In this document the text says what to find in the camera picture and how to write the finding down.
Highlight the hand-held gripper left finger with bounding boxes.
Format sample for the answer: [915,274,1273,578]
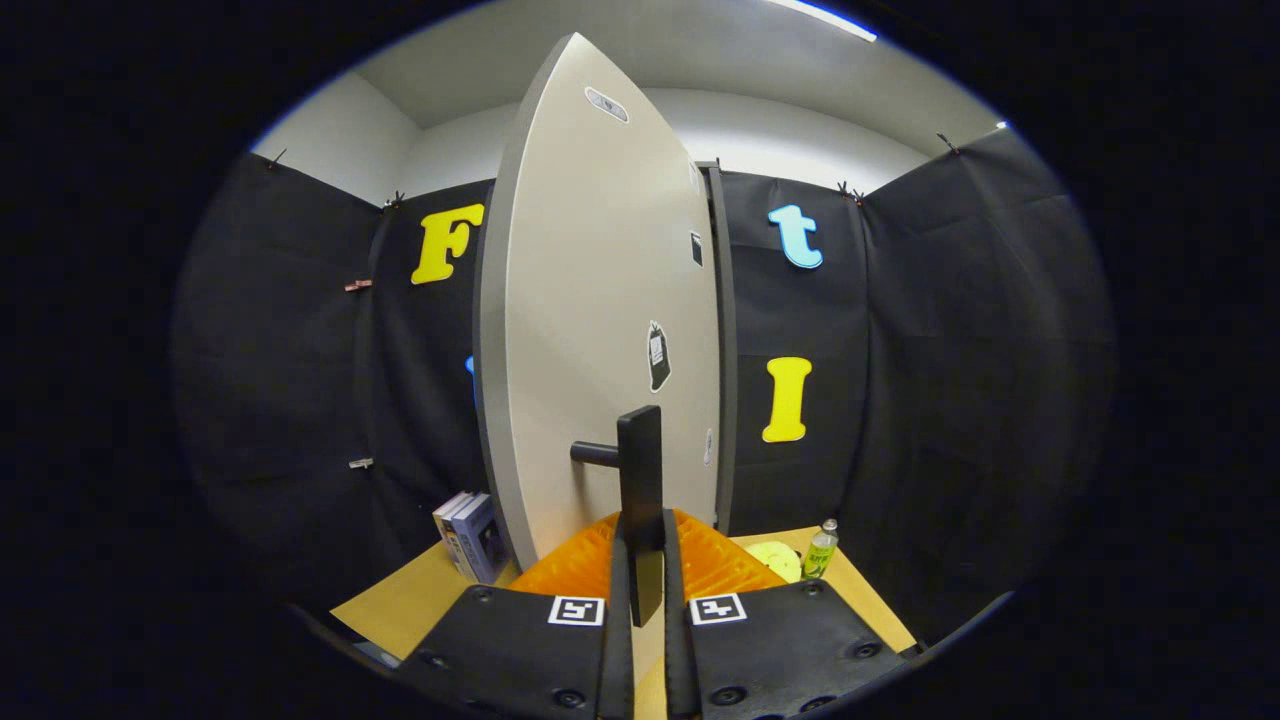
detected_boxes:
[395,510,636,720]

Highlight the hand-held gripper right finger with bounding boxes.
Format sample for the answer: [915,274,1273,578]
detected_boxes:
[662,508,921,720]

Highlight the black door handle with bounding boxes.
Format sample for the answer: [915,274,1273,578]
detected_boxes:
[570,405,666,628]

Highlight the yellow round object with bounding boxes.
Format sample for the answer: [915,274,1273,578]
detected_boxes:
[745,540,803,584]

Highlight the green drink bottle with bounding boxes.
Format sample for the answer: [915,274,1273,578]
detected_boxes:
[802,518,841,581]

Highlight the blue grey book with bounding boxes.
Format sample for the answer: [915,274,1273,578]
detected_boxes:
[450,495,511,586]

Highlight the black backdrop cloth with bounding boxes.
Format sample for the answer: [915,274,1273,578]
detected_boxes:
[170,125,1116,641]

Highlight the long ceiling light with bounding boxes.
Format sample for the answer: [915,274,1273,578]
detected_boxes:
[770,0,879,43]

